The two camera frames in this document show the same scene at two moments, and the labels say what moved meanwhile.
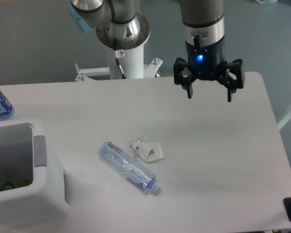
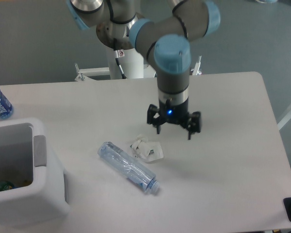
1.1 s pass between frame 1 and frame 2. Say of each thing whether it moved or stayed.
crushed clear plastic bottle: stayed
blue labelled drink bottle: stayed
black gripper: moved
